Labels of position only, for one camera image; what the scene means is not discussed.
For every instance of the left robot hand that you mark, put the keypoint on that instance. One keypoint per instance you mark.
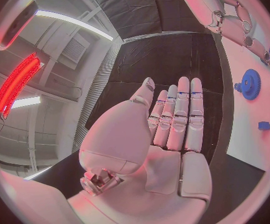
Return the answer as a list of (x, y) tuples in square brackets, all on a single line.
[(162, 171)]

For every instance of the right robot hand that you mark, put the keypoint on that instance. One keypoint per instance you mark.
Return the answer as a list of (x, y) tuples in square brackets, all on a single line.
[(202, 5)]

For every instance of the white task board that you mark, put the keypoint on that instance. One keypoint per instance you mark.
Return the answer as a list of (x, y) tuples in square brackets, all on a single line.
[(246, 138)]

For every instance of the small blue peg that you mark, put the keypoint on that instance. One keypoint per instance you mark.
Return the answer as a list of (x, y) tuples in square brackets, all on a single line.
[(237, 87)]

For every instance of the blue gear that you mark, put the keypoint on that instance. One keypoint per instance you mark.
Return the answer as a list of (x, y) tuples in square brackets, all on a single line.
[(251, 85)]

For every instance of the blue block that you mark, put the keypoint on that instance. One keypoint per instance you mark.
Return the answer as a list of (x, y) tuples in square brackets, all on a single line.
[(264, 125)]

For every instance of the glowing light bar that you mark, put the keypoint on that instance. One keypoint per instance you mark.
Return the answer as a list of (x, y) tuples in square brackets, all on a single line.
[(15, 84)]

